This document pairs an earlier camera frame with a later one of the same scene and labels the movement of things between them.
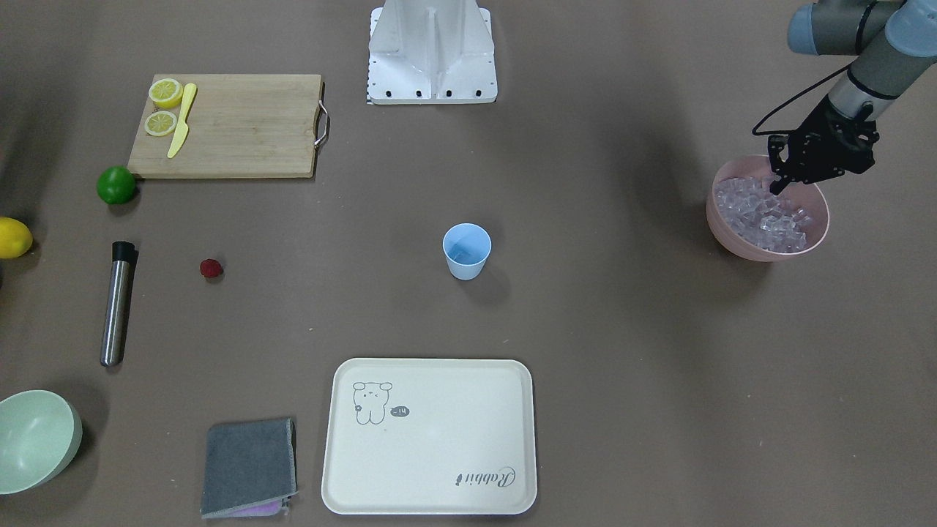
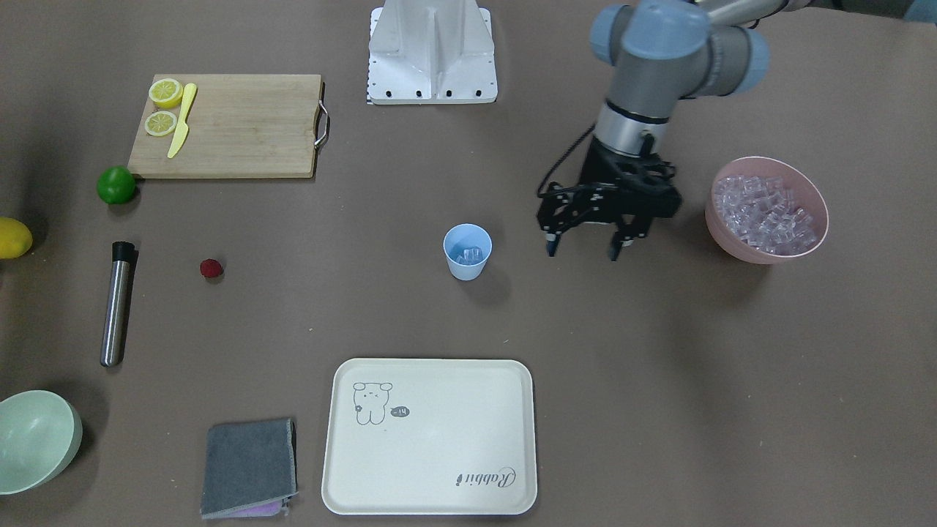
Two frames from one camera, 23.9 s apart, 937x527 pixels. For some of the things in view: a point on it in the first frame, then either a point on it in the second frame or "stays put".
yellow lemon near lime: [16, 239] stays put
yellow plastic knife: [183, 127] stays put
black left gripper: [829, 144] -> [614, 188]
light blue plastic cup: [466, 247] stays put
